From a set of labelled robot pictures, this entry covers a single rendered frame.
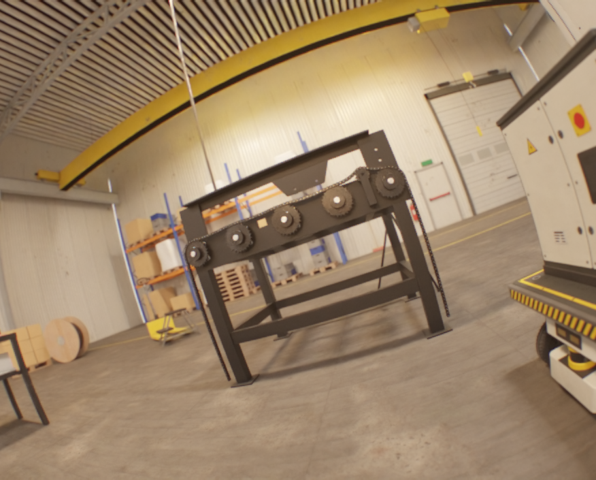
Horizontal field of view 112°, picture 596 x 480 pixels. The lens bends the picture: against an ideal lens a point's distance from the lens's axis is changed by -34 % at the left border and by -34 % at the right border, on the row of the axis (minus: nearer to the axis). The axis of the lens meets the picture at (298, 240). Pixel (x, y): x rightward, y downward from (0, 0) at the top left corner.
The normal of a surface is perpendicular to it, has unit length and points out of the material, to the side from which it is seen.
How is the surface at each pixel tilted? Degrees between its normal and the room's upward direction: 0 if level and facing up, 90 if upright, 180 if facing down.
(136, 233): 90
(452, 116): 90
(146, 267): 90
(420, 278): 90
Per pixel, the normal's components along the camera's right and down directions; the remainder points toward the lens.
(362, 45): -0.22, 0.01
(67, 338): 0.26, -0.15
